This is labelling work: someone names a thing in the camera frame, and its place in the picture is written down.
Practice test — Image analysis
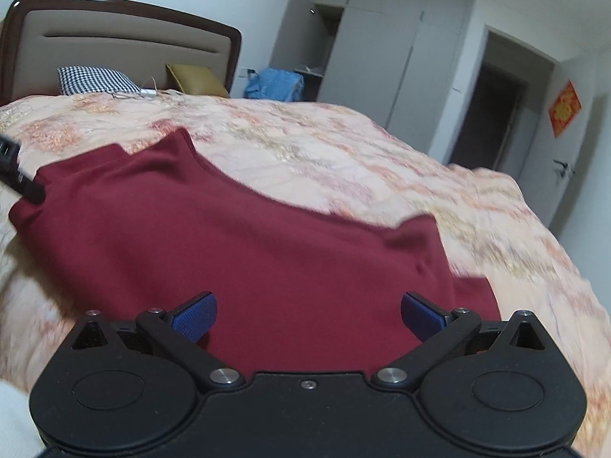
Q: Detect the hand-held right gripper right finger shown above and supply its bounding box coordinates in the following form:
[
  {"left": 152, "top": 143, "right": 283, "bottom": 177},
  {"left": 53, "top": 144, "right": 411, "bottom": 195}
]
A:
[{"left": 371, "top": 291, "right": 545, "bottom": 387}]

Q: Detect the grey wardrobe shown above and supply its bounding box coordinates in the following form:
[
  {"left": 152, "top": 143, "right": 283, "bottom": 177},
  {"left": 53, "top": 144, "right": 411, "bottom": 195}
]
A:
[{"left": 270, "top": 0, "right": 474, "bottom": 154}]

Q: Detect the red diamond door decoration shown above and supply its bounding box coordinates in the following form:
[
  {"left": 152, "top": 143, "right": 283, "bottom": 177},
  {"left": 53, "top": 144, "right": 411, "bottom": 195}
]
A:
[{"left": 548, "top": 81, "right": 584, "bottom": 138}]

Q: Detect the blue cloth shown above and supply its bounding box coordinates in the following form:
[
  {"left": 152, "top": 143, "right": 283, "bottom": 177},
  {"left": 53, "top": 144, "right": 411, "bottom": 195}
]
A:
[{"left": 244, "top": 68, "right": 305, "bottom": 102}]

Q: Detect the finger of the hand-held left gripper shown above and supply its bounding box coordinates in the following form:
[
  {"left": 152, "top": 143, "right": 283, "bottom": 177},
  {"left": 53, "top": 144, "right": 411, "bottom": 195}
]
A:
[{"left": 0, "top": 134, "right": 47, "bottom": 204}]

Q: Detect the floral peach blanket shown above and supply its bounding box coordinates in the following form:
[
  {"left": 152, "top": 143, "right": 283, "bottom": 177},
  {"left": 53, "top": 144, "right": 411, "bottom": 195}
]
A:
[{"left": 0, "top": 90, "right": 607, "bottom": 440}]

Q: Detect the white cable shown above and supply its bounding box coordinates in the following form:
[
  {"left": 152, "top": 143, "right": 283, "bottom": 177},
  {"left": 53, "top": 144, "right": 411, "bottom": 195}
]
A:
[{"left": 112, "top": 76, "right": 158, "bottom": 101}]

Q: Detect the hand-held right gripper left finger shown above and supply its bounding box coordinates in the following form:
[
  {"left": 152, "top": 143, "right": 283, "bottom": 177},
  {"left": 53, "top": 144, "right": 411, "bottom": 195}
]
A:
[{"left": 71, "top": 291, "right": 246, "bottom": 389}]

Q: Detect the dark red garment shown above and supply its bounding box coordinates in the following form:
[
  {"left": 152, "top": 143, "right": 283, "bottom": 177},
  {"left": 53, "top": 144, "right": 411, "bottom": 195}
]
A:
[{"left": 8, "top": 127, "right": 502, "bottom": 379}]

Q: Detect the dark hallway door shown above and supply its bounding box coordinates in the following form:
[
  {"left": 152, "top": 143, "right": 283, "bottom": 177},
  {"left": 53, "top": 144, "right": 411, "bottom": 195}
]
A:
[{"left": 451, "top": 63, "right": 529, "bottom": 171}]

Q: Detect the brown padded headboard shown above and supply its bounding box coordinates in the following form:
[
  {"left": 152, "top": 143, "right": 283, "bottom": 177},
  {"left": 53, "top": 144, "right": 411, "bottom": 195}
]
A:
[{"left": 0, "top": 0, "right": 242, "bottom": 106}]

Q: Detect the yellow pillow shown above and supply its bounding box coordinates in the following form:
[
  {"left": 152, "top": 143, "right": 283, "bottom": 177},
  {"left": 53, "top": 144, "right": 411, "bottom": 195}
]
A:
[{"left": 165, "top": 63, "right": 230, "bottom": 99}]

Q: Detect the black white checkered pillow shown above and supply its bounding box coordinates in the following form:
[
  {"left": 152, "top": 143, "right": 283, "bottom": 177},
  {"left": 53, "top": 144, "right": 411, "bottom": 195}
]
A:
[{"left": 57, "top": 66, "right": 142, "bottom": 97}]

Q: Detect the white door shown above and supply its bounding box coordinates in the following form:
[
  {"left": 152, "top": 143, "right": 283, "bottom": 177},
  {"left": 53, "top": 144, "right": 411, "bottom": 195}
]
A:
[{"left": 544, "top": 55, "right": 611, "bottom": 235}]

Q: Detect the white cloth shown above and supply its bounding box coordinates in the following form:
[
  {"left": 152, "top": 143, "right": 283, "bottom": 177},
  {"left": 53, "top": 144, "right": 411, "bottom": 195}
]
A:
[{"left": 0, "top": 381, "right": 47, "bottom": 458}]

